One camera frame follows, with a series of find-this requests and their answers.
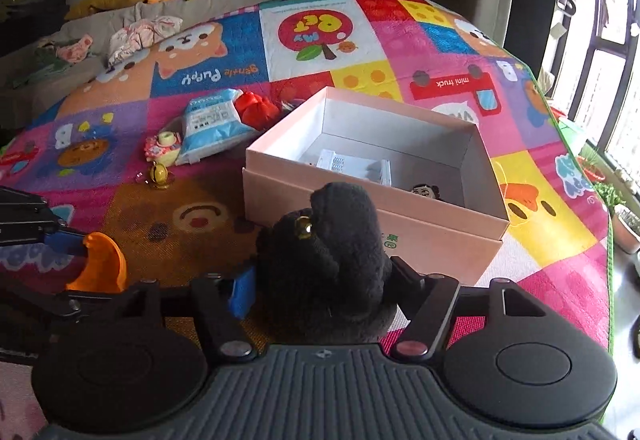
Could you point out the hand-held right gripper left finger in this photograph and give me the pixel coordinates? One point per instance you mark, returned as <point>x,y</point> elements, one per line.
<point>243,292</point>

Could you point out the white plastic case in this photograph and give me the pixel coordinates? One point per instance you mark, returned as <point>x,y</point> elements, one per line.
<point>350,165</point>

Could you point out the pale green plant pot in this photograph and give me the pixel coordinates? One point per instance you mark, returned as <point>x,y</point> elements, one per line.
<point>572,135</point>

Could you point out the small face figurine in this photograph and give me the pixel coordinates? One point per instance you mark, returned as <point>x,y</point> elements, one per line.
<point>425,191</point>

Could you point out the black plush toy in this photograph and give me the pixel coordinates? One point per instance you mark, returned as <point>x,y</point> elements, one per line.
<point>340,250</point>

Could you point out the grey sofa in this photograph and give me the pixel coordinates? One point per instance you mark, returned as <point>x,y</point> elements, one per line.
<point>95,25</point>

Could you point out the pink cardboard box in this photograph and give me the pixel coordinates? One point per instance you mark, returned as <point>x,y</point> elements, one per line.
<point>440,230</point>

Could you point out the green cloth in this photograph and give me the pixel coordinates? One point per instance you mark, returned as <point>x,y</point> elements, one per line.
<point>42,65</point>

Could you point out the small yellow round toy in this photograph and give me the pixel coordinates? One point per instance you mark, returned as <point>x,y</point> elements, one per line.
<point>159,174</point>

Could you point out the small pink crumpled cloth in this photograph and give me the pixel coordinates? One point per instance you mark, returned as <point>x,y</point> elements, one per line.
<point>75,48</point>

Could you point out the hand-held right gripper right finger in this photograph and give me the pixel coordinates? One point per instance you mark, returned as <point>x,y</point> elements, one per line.
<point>410,272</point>

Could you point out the orange toy piece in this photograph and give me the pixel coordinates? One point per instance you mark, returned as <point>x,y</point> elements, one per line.
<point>105,260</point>

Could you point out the black window frame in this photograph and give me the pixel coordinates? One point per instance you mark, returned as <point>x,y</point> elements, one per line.
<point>602,85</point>

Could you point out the white potted plant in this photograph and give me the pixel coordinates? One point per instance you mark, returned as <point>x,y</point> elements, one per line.
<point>625,225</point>

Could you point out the blue wet wipes packet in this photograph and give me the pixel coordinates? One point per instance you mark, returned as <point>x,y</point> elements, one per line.
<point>212,128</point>

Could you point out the colourful cartoon play mat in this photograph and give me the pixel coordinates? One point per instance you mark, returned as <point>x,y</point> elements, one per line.
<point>380,40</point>

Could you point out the red toy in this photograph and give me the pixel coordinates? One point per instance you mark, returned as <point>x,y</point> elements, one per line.
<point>257,109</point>

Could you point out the small green potted plant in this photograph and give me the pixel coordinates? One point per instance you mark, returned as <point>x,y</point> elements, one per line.
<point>594,165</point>

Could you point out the pink and white crumpled clothes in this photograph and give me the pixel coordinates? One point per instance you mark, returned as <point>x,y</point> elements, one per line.
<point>142,38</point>

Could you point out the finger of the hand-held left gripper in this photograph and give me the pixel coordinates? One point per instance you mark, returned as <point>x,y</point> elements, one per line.
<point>65,237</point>
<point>45,305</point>

